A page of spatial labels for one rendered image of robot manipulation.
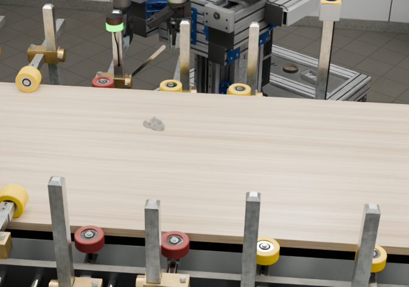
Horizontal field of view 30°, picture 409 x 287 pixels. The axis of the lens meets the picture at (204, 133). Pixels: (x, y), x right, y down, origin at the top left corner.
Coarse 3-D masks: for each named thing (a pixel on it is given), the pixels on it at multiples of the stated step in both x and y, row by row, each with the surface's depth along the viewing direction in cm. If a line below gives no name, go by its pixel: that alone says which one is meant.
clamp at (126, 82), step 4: (104, 72) 292; (96, 76) 289; (100, 76) 289; (108, 76) 289; (112, 76) 290; (124, 76) 290; (128, 76) 290; (116, 80) 288; (120, 80) 288; (124, 80) 288; (128, 80) 288; (132, 80) 293; (116, 84) 289; (120, 84) 289; (124, 84) 289; (128, 84) 288; (116, 88) 290; (120, 88) 290; (124, 88) 290; (128, 88) 290
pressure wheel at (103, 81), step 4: (104, 76) 282; (96, 80) 279; (100, 80) 279; (104, 80) 278; (108, 80) 279; (112, 80) 279; (92, 84) 278; (96, 84) 276; (100, 84) 276; (104, 84) 276; (108, 84) 276; (112, 84) 277
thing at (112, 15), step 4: (108, 16) 271; (112, 16) 271; (116, 16) 271; (120, 16) 271; (108, 24) 271; (120, 24) 272; (112, 32) 278; (116, 32) 278; (120, 32) 278; (116, 40) 277; (116, 44) 279; (120, 64) 285
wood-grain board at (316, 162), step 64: (0, 128) 250; (64, 128) 251; (128, 128) 252; (192, 128) 253; (256, 128) 253; (320, 128) 254; (384, 128) 255; (128, 192) 222; (192, 192) 222; (320, 192) 224; (384, 192) 224
